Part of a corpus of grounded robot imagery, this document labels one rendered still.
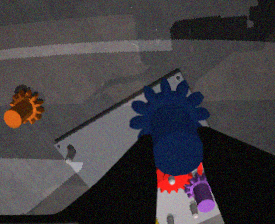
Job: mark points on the red gear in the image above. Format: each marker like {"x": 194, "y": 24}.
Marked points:
{"x": 163, "y": 183}

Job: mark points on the dark blue gear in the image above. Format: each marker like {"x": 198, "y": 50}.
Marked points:
{"x": 172, "y": 118}

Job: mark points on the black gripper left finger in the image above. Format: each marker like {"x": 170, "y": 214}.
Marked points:
{"x": 126, "y": 194}

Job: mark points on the red curved arrow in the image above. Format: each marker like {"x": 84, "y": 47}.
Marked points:
{"x": 199, "y": 170}

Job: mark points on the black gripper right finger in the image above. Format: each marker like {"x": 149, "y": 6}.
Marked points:
{"x": 241, "y": 178}

